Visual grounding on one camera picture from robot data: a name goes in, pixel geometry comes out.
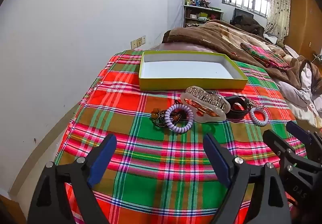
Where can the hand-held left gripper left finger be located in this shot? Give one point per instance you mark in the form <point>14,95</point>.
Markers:
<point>103,161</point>

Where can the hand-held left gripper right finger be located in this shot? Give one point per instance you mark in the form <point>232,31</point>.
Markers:
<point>217,161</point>

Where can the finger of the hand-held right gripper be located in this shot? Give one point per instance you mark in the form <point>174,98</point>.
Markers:
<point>275,142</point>
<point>299,131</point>

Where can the gold decorated hair clip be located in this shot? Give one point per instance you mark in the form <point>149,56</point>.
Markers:
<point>256,107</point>

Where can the clear rose-gold hair claw clip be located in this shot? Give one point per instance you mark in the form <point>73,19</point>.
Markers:
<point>191,99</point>

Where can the yellow-green cardboard box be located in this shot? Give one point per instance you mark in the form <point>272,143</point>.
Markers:
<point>191,84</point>

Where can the red green plaid bedspread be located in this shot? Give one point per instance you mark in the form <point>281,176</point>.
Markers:
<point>151,163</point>

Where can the folded plaid cloth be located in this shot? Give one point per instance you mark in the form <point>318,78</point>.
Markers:
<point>264,55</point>

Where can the small red ornament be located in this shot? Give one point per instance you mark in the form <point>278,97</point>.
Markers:
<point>234,53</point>

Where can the wooden wardrobe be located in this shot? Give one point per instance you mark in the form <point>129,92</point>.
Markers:
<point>304,20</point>

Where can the pink bed sheet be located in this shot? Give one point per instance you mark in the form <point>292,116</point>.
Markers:
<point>186,48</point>

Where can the dark jacket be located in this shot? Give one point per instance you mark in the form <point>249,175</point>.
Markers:
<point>249,25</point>

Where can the spotted curtain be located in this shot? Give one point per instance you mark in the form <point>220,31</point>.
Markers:
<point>278,7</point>

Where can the brown fleece blanket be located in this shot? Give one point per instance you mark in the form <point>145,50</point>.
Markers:
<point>201,32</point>

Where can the black monitor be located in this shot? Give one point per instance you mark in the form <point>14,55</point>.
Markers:
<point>241,14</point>

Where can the barred window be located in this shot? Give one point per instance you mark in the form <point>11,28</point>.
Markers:
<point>245,0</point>

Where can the wooden shelf unit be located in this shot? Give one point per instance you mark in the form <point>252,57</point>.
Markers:
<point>187,16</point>

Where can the beige wall socket plate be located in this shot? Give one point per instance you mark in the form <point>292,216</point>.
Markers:
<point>134,44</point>
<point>141,40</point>

